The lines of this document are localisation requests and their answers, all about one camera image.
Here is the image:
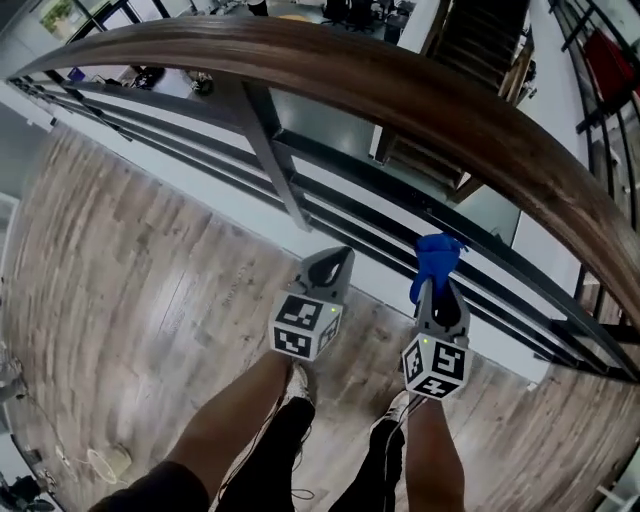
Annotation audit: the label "wooden railing with black bars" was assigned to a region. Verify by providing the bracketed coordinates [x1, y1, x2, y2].
[7, 14, 640, 384]

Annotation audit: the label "black office chair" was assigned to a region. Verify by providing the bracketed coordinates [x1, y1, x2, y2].
[347, 0, 380, 34]
[322, 0, 351, 26]

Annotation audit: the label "person's black shirt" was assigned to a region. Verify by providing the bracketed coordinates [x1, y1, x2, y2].
[87, 459, 211, 512]

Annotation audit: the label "person's right white shoe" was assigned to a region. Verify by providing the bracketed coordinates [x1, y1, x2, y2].
[370, 391, 412, 434]

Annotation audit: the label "black railing with wooden handrail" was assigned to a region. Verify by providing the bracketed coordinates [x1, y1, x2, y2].
[547, 0, 640, 231]

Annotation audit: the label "person's left white shoe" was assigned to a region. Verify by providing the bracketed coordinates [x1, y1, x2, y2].
[285, 362, 317, 407]

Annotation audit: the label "red table cover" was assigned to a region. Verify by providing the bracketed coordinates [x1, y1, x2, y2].
[582, 27, 640, 99]

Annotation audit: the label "person's black trousers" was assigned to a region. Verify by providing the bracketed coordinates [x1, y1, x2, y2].
[214, 397, 406, 512]

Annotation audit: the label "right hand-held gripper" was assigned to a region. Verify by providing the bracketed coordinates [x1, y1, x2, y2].
[401, 279, 474, 402]

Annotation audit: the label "person's white shoe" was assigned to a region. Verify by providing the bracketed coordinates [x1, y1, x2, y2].
[370, 391, 412, 434]
[285, 362, 317, 407]

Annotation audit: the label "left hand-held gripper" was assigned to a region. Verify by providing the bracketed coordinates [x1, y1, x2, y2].
[268, 245, 357, 363]

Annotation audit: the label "glass entrance doors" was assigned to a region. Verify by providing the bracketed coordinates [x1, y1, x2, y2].
[37, 0, 131, 36]

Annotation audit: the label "blue cloth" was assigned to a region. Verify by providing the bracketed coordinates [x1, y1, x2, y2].
[409, 232, 469, 307]

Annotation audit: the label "person's right forearm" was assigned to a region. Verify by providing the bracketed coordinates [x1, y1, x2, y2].
[405, 397, 469, 512]

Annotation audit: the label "person's left forearm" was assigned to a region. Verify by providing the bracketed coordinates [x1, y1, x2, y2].
[167, 349, 296, 506]

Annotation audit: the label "dark wooden staircase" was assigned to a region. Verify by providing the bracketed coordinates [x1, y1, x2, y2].
[374, 0, 531, 201]

